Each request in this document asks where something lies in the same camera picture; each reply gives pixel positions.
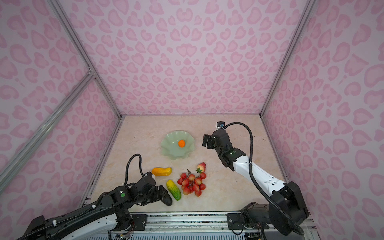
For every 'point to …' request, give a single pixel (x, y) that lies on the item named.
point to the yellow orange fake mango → (164, 171)
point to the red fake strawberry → (201, 167)
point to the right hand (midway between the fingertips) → (211, 135)
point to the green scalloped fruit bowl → (170, 145)
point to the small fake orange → (181, 143)
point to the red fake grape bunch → (191, 184)
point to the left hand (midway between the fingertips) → (164, 193)
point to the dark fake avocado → (167, 200)
